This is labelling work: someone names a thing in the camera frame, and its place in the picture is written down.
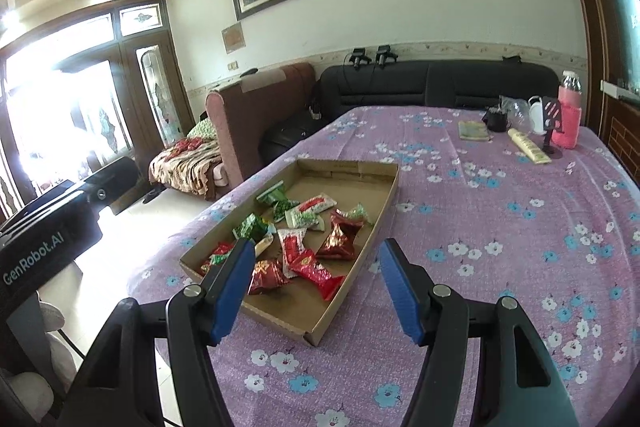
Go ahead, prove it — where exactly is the small red candy packet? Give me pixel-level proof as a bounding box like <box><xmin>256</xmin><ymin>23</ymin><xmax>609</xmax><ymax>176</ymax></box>
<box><xmin>200</xmin><ymin>242</ymin><xmax>234</xmax><ymax>275</ymax></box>

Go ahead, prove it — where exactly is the dark green foil bag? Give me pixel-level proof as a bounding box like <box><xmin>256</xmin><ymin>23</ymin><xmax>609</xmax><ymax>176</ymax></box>
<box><xmin>256</xmin><ymin>181</ymin><xmax>288</xmax><ymax>207</ymax></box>

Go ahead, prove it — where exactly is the small red wrapper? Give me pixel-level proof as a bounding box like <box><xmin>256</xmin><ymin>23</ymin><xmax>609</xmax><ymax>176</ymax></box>
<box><xmin>290</xmin><ymin>249</ymin><xmax>345</xmax><ymax>301</ymax></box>

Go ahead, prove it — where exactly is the dark red foil bag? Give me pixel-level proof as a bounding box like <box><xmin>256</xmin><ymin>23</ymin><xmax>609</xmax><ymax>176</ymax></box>
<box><xmin>316</xmin><ymin>210</ymin><xmax>363</xmax><ymax>261</ymax></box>

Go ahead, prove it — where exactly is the cream green snack packet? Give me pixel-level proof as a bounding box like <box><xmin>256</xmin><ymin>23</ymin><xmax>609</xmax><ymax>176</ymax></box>
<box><xmin>285</xmin><ymin>208</ymin><xmax>326</xmax><ymax>232</ymax></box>

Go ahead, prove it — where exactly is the clear green cake packet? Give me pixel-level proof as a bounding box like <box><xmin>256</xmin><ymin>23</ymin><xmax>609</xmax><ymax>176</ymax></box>
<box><xmin>335</xmin><ymin>202</ymin><xmax>373</xmax><ymax>225</ymax></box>

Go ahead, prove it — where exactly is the white packet red square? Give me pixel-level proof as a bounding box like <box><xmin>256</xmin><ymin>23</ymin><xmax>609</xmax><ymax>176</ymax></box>
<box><xmin>296</xmin><ymin>193</ymin><xmax>336</xmax><ymax>215</ymax></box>

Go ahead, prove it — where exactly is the large red snack bag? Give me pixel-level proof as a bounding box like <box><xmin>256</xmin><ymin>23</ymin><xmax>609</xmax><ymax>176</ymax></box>
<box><xmin>247</xmin><ymin>259</ymin><xmax>288</xmax><ymax>295</ymax></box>

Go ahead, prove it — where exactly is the green bag yellow label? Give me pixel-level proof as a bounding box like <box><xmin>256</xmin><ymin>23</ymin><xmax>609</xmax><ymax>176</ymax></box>
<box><xmin>232</xmin><ymin>213</ymin><xmax>276</xmax><ymax>244</ymax></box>

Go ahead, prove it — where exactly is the clear green candy wrapper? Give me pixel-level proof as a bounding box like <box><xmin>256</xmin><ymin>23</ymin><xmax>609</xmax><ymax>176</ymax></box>
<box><xmin>272</xmin><ymin>199</ymin><xmax>299</xmax><ymax>223</ymax></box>

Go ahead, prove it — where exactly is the white red snack packet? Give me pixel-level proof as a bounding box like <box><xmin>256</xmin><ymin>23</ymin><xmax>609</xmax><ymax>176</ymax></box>
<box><xmin>278</xmin><ymin>229</ymin><xmax>307</xmax><ymax>279</ymax></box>

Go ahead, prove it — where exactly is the white gloved left hand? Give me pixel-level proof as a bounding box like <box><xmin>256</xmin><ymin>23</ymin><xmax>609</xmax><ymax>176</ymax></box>
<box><xmin>8</xmin><ymin>294</ymin><xmax>77</xmax><ymax>425</ymax></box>

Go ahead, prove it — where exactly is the floral blanket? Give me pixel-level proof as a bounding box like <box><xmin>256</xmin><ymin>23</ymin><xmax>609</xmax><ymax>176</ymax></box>
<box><xmin>149</xmin><ymin>118</ymin><xmax>229</xmax><ymax>200</ymax></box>

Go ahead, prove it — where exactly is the purple floral tablecloth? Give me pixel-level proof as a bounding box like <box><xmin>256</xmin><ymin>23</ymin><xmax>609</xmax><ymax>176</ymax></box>
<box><xmin>130</xmin><ymin>107</ymin><xmax>639</xmax><ymax>426</ymax></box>

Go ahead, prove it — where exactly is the brown armchair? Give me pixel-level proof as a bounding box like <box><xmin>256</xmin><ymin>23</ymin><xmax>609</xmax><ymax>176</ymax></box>
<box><xmin>205</xmin><ymin>62</ymin><xmax>316</xmax><ymax>188</ymax></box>

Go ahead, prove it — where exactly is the cream lotion tube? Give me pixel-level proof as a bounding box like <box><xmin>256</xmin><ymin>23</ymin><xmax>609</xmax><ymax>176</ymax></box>
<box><xmin>508</xmin><ymin>129</ymin><xmax>551</xmax><ymax>165</ymax></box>

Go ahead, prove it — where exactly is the shallow cardboard box tray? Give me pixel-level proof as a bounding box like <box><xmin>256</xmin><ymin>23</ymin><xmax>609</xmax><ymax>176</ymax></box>
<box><xmin>180</xmin><ymin>159</ymin><xmax>398</xmax><ymax>346</ymax></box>

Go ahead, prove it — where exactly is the olive green notebook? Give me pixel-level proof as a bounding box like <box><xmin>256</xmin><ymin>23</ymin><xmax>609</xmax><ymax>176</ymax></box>
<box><xmin>458</xmin><ymin>120</ymin><xmax>491</xmax><ymax>142</ymax></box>

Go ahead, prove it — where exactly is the black phone stand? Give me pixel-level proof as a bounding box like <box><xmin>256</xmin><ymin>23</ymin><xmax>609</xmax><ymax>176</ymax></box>
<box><xmin>541</xmin><ymin>96</ymin><xmax>563</xmax><ymax>159</ymax></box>

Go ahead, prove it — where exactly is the black pen cup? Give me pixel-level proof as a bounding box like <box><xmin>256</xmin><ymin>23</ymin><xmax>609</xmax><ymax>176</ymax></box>
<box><xmin>482</xmin><ymin>106</ymin><xmax>509</xmax><ymax>133</ymax></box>

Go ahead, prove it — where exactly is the clear plastic cup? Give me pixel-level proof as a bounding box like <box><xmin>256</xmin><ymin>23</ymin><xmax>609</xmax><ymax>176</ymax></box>
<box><xmin>500</xmin><ymin>95</ymin><xmax>532</xmax><ymax>133</ymax></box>

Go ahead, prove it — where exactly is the black sofa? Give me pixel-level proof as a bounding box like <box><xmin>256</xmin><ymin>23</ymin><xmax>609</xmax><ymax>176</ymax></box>
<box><xmin>258</xmin><ymin>55</ymin><xmax>559</xmax><ymax>165</ymax></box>

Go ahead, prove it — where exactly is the black clamp on sofa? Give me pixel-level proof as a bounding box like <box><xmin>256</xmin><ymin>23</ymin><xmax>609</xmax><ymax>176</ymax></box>
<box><xmin>348</xmin><ymin>48</ymin><xmax>372</xmax><ymax>70</ymax></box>

